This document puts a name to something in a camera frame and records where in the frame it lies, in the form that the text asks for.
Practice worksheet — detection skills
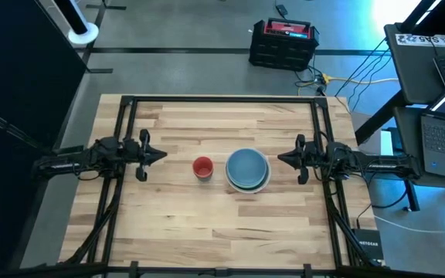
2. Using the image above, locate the black Netgear network switch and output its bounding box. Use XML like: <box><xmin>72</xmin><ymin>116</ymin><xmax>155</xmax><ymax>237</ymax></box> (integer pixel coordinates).
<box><xmin>352</xmin><ymin>227</ymin><xmax>385</xmax><ymax>262</ymax></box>

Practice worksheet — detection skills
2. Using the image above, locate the yellow floor cable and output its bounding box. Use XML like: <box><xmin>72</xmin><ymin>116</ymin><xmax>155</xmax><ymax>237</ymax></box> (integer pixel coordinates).
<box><xmin>321</xmin><ymin>73</ymin><xmax>400</xmax><ymax>86</ymax></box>

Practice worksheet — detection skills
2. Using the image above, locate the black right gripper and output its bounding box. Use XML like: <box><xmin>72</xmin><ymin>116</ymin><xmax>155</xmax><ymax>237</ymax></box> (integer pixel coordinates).
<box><xmin>277</xmin><ymin>134</ymin><xmax>320</xmax><ymax>185</ymax></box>

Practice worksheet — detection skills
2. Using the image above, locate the black aluminium table frame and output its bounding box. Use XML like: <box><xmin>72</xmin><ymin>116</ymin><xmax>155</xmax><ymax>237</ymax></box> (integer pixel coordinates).
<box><xmin>58</xmin><ymin>94</ymin><xmax>386</xmax><ymax>278</ymax></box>

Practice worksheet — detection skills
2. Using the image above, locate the black partition wall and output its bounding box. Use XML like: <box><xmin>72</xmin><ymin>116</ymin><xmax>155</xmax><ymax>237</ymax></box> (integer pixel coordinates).
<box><xmin>0</xmin><ymin>0</ymin><xmax>89</xmax><ymax>271</ymax></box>

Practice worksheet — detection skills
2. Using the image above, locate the black floor cable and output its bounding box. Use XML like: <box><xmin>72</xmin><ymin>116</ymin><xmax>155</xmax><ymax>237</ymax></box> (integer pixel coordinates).
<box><xmin>334</xmin><ymin>36</ymin><xmax>392</xmax><ymax>113</ymax></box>

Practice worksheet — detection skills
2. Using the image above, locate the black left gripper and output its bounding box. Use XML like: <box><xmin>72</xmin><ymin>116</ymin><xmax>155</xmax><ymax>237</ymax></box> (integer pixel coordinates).
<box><xmin>123</xmin><ymin>128</ymin><xmax>168</xmax><ymax>182</ymax></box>

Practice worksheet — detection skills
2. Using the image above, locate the black pole white round base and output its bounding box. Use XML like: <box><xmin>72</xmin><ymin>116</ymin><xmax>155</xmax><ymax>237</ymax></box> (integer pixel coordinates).
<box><xmin>53</xmin><ymin>0</ymin><xmax>100</xmax><ymax>46</ymax></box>

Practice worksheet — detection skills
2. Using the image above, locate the white bowl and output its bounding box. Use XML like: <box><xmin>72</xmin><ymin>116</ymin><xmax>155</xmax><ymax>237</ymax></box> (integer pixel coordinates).
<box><xmin>224</xmin><ymin>154</ymin><xmax>273</xmax><ymax>195</ymax></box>

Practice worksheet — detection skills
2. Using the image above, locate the blue bowl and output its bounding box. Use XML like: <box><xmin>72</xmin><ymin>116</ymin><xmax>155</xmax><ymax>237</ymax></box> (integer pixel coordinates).
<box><xmin>226</xmin><ymin>148</ymin><xmax>269</xmax><ymax>189</ymax></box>

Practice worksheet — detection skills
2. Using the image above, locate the grey side desk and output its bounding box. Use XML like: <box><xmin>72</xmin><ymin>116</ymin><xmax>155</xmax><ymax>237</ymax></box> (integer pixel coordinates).
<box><xmin>392</xmin><ymin>103</ymin><xmax>425</xmax><ymax>155</ymax></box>

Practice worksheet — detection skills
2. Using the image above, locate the green bowl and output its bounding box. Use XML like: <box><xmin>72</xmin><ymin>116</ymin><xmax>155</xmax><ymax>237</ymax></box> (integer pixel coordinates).
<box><xmin>225</xmin><ymin>160</ymin><xmax>270</xmax><ymax>192</ymax></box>

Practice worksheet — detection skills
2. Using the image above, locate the black desk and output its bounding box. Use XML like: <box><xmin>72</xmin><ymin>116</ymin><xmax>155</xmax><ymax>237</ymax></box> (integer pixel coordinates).
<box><xmin>383</xmin><ymin>22</ymin><xmax>445</xmax><ymax>106</ymax></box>

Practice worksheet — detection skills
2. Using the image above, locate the small black power adapter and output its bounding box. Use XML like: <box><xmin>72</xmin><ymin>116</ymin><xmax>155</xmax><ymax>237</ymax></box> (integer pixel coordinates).
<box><xmin>274</xmin><ymin>2</ymin><xmax>290</xmax><ymax>19</ymax></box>

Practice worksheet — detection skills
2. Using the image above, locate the grey open laptop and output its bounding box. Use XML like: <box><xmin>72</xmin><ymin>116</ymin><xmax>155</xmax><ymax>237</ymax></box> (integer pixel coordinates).
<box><xmin>420</xmin><ymin>71</ymin><xmax>445</xmax><ymax>183</ymax></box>

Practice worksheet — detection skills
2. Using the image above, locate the white printed label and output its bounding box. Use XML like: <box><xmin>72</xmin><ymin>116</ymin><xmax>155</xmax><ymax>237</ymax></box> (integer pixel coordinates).
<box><xmin>394</xmin><ymin>33</ymin><xmax>445</xmax><ymax>48</ymax></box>

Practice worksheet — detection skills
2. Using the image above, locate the white floor cable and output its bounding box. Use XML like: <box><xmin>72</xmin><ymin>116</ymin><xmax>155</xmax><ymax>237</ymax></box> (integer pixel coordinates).
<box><xmin>372</xmin><ymin>214</ymin><xmax>445</xmax><ymax>235</ymax></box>

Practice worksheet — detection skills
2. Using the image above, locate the orange plastic cup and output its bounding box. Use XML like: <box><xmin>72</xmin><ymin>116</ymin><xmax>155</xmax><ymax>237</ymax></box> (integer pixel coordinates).
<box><xmin>192</xmin><ymin>155</ymin><xmax>215</xmax><ymax>180</ymax></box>

